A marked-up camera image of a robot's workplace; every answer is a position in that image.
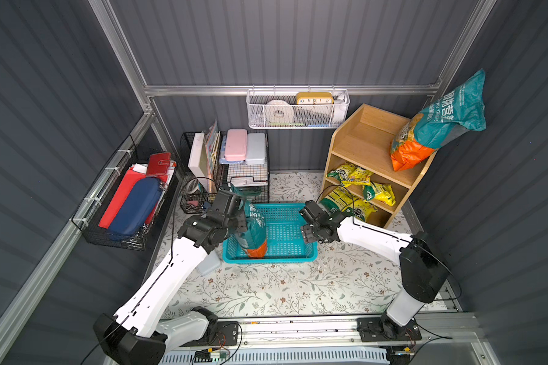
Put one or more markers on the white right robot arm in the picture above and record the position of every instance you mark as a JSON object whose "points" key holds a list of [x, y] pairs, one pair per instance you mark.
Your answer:
{"points": [[422, 272]]}

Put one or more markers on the black wire wall basket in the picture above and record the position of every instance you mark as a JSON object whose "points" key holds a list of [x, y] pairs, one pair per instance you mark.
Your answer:
{"points": [[87, 218]]}

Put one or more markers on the light blue pencil case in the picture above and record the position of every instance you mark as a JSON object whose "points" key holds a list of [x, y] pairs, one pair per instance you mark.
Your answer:
{"points": [[256, 149]]}

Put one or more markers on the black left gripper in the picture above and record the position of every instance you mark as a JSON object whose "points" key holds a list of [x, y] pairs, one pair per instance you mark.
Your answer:
{"points": [[237, 219]]}

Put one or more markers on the red folder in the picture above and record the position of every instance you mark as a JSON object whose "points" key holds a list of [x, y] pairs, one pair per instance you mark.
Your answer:
{"points": [[135, 173]]}

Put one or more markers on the pink pencil case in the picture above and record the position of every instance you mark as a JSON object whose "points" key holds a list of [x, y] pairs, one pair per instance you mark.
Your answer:
{"points": [[236, 145]]}

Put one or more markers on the white wire wall basket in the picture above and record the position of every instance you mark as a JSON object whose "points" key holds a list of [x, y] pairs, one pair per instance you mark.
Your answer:
{"points": [[306, 116]]}

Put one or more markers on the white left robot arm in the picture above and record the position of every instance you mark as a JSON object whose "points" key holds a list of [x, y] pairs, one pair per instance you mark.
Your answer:
{"points": [[136, 334]]}

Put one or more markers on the white canvas board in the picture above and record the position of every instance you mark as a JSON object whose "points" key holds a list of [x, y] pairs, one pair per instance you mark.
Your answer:
{"points": [[198, 162]]}

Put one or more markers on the checkered cloth pouch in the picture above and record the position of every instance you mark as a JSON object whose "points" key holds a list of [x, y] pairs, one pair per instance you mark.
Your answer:
{"points": [[243, 175]]}

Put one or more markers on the blue zip pouch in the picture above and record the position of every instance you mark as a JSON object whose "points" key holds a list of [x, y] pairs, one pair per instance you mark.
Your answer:
{"points": [[135, 210]]}

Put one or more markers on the wooden shelf unit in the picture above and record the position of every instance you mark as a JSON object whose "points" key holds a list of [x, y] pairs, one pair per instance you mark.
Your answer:
{"points": [[364, 139]]}

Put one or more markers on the yellow digital clock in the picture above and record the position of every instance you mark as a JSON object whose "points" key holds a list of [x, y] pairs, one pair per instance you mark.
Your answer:
{"points": [[314, 98]]}

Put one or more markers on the white tape roll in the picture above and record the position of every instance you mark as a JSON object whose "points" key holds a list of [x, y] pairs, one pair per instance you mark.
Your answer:
{"points": [[279, 112]]}

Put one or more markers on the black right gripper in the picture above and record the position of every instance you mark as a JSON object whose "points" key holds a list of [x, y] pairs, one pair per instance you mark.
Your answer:
{"points": [[311, 223]]}

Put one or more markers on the yellow green bag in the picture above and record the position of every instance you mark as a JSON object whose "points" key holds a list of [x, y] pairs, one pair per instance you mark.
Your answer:
{"points": [[380, 192], [338, 200], [351, 175], [361, 209]]}

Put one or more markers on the dark red notebook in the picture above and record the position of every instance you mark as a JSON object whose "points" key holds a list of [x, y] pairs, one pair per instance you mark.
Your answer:
{"points": [[158, 164]]}

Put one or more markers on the teal plastic basket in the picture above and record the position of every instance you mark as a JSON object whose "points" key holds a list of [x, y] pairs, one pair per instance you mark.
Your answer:
{"points": [[285, 244]]}

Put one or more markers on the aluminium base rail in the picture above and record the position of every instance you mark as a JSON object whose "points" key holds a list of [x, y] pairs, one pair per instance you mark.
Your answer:
{"points": [[431, 338]]}

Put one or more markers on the teal fertilizer bag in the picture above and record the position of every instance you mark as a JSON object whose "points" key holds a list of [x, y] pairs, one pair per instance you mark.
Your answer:
{"points": [[253, 241], [459, 111]]}

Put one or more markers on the black wire desk organizer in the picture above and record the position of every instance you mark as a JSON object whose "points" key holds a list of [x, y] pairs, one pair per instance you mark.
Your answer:
{"points": [[194, 198]]}

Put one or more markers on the light blue plastic case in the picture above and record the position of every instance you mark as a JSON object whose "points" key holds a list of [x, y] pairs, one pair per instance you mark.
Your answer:
{"points": [[210, 264]]}

